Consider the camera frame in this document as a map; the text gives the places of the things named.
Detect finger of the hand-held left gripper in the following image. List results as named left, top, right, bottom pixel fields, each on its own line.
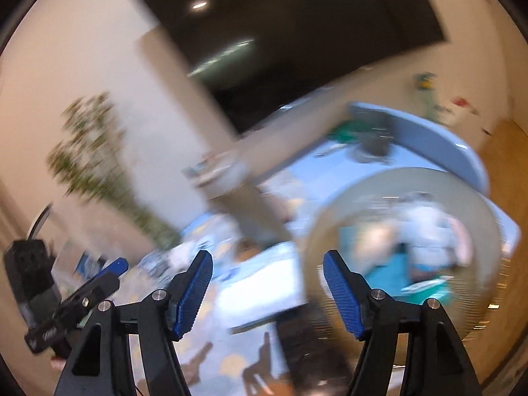
left=58, top=257, right=129, bottom=319

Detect dark monitor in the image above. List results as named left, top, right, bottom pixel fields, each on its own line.
left=126, top=0, right=449, bottom=135

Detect colourful wall sticker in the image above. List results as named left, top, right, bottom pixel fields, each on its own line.
left=412, top=72, right=448, bottom=122

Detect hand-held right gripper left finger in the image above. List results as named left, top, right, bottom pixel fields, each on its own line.
left=55, top=250, right=214, bottom=396

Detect round mirror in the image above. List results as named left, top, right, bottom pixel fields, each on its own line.
left=300, top=168, right=503, bottom=341

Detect green flower stems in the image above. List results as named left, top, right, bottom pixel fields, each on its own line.
left=49, top=93, right=182, bottom=252

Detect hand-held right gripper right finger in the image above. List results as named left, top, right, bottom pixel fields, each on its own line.
left=323, top=251, right=483, bottom=396

